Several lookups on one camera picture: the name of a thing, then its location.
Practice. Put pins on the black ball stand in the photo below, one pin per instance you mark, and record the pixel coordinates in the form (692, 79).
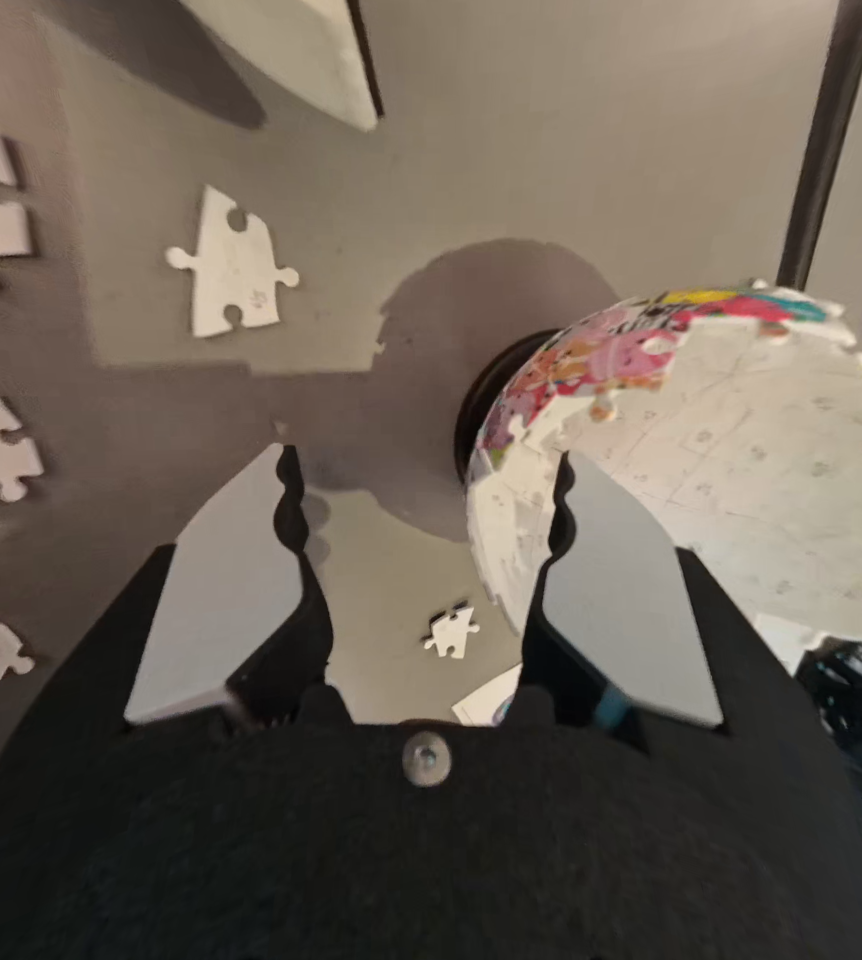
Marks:
(483, 398)

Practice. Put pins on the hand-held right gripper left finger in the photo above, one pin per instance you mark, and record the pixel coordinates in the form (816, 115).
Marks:
(214, 615)

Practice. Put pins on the colourful puzzle ball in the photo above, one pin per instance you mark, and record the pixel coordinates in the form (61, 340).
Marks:
(731, 465)

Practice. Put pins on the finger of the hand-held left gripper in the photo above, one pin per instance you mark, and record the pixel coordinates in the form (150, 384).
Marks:
(304, 53)

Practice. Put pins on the puzzle instruction leaflet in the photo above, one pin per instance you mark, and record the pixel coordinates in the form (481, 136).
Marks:
(491, 702)

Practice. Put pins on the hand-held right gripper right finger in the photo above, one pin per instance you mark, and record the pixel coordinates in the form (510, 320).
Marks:
(633, 623)

